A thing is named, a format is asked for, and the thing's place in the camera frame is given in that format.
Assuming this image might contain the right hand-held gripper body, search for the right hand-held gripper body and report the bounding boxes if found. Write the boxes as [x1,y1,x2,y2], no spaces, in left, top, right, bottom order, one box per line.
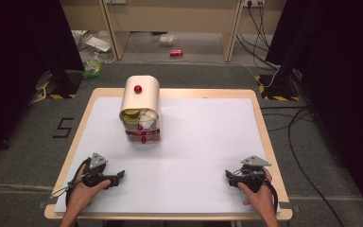
[233,154,272,194]

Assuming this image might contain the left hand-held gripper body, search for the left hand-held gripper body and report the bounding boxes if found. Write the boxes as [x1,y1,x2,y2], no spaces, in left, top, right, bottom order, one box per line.
[80,152,112,189]

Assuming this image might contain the white cabinet with red knobs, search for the white cabinet with red knobs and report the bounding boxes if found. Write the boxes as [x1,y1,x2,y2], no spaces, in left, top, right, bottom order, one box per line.
[118,75,163,145]

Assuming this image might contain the person's right hand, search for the person's right hand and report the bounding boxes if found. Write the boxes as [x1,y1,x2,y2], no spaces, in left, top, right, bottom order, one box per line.
[236,166,278,216]

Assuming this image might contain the person's left hand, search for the person's left hand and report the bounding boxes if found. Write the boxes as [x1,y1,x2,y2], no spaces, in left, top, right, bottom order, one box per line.
[66,164,112,212]

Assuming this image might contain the white table mat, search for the white table mat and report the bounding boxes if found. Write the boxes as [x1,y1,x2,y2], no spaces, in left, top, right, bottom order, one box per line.
[54,96,282,215]

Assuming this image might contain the white crumpled item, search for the white crumpled item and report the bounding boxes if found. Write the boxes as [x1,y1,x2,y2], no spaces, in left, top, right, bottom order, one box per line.
[137,109,159,131]

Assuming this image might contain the black stand base striped tape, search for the black stand base striped tape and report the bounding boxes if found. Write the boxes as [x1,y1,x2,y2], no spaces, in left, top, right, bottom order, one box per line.
[254,73,302,102]
[36,70,83,100]

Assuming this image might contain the wooden table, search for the wooden table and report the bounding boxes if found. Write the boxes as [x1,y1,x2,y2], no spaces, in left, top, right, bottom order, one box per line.
[43,87,294,221]

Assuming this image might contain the green plastic bag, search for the green plastic bag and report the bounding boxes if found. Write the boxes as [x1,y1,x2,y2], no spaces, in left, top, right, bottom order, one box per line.
[81,56,106,79]

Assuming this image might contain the white paper sheet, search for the white paper sheet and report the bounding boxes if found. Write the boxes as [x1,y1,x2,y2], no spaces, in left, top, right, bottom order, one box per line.
[84,35,112,53]

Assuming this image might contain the black curtain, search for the black curtain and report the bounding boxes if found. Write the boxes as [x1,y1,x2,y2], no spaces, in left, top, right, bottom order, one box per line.
[0,0,85,166]
[265,0,363,225]

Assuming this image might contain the clear plastic box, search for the clear plastic box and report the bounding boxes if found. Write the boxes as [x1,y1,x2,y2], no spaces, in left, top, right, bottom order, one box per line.
[158,33,177,47]

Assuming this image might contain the beige wooden desk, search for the beige wooden desk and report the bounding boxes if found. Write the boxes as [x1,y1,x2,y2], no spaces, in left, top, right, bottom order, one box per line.
[59,0,287,63]

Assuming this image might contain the right hand-held gripper black cable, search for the right hand-held gripper black cable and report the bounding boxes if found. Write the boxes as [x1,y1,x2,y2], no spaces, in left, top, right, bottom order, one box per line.
[233,168,281,213]

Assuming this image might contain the hand-held gripper black cable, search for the hand-held gripper black cable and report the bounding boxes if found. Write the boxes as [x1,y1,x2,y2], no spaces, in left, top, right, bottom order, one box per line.
[233,168,281,213]
[50,157,93,209]

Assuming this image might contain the left hand-held gripper black cable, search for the left hand-held gripper black cable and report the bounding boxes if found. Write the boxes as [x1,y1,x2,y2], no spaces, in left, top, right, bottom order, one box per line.
[50,157,93,209]

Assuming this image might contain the black floor cables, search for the black floor cables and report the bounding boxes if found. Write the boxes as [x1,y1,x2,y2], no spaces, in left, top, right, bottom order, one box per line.
[259,105,348,227]

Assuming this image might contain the white floor bracket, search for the white floor bracket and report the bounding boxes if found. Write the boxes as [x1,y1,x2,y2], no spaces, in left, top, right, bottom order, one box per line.
[28,86,48,106]

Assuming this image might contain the white floor cable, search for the white floor cable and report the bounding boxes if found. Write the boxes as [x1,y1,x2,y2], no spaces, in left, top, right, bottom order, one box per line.
[129,41,280,89]

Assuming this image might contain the black plugged cables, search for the black plugged cables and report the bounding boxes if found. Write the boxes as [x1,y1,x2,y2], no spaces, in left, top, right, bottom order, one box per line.
[235,2,281,71]

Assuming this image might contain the white wall socket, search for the white wall socket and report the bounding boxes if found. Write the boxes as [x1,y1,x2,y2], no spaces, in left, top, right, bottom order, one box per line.
[243,0,266,8]

